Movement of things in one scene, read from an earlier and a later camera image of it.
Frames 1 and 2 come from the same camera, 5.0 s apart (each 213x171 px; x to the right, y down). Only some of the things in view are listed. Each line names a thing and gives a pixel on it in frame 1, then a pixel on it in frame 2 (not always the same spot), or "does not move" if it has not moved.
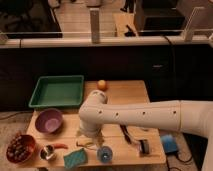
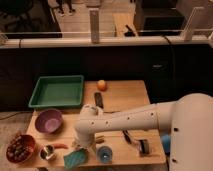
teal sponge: (75, 158) does not move
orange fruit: (102, 85) does not move
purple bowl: (49, 120) does not move
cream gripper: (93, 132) -> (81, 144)
